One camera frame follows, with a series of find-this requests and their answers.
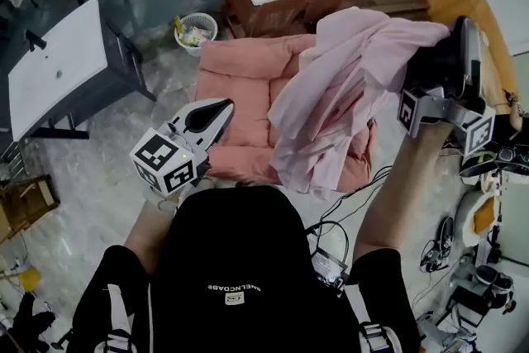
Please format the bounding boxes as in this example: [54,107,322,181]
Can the black device with cables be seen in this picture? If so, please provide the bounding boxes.
[420,216,456,273]

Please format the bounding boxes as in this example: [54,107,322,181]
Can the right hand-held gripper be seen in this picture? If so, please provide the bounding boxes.
[396,15,497,159]

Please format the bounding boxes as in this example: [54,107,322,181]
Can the pink cloth garment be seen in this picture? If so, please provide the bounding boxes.
[267,5,452,203]

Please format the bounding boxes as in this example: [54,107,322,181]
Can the grey wristband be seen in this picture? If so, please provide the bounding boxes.
[142,185,175,209]

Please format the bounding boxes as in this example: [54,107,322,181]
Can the dark vanity cabinet white sink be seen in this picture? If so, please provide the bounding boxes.
[7,0,159,142]

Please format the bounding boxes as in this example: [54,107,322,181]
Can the person's black t-shirt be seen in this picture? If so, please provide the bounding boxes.
[71,184,422,353]

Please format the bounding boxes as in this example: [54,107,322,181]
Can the dark wooden planks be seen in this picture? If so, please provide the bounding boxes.
[358,0,431,21]

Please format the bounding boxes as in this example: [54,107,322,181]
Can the black floor cable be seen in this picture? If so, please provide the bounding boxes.
[304,164,394,246]

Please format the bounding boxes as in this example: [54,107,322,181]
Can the black faucet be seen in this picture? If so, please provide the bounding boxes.
[24,28,50,54]

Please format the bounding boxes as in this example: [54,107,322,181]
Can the black box with cables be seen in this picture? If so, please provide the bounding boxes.
[308,246,351,289]

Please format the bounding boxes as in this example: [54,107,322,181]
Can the wooden crate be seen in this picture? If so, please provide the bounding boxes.
[0,174,60,246]

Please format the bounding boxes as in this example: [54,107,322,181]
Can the black shoe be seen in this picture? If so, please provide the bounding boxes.
[474,263,517,303]

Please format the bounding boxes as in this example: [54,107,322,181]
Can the metal wire rack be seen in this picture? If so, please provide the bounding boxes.
[0,139,22,179]

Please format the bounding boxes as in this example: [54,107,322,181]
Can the white mesh wastebasket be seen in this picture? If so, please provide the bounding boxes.
[174,12,219,57]

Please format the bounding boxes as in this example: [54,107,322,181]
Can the yellow wrapper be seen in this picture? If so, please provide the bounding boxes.
[173,15,186,45]

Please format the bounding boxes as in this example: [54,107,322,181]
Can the white shoulder strap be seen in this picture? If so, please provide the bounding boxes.
[342,284,403,353]
[93,283,139,353]

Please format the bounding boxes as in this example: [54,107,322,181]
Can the person's left forearm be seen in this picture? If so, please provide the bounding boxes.
[122,193,183,274]

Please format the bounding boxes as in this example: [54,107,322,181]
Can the white pet bed orange cushion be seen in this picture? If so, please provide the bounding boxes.
[457,188,504,248]

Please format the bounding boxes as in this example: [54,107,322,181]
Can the pink cushioned lounge chair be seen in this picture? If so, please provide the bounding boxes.
[193,32,380,194]

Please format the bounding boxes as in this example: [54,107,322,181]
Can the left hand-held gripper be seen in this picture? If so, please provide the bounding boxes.
[128,96,236,198]

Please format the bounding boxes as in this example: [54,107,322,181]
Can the yellow bag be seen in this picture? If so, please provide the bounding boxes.
[17,265,43,291]

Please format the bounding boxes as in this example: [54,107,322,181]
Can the person's right forearm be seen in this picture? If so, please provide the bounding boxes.
[354,121,456,262]

